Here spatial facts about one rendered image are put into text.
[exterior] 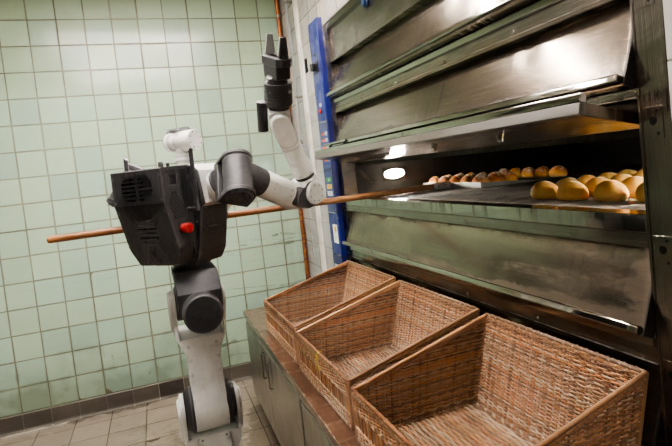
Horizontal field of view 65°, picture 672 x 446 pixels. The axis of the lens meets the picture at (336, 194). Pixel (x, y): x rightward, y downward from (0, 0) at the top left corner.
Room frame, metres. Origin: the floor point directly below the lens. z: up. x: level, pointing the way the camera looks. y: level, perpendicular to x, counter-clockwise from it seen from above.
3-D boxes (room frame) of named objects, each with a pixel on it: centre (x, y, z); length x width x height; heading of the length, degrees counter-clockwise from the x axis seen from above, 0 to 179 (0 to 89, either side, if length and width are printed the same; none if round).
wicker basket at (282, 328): (2.39, 0.10, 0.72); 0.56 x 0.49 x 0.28; 20
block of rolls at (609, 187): (1.52, -0.95, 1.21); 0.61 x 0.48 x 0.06; 109
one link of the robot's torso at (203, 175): (1.63, 0.50, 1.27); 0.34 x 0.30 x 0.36; 63
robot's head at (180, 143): (1.68, 0.47, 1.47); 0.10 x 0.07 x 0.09; 63
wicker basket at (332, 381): (1.81, -0.10, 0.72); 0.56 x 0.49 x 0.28; 20
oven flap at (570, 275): (1.93, -0.34, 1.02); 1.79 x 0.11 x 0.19; 19
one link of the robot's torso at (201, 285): (1.60, 0.46, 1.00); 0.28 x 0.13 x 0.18; 20
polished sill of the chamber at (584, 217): (1.93, -0.37, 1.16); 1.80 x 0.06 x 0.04; 19
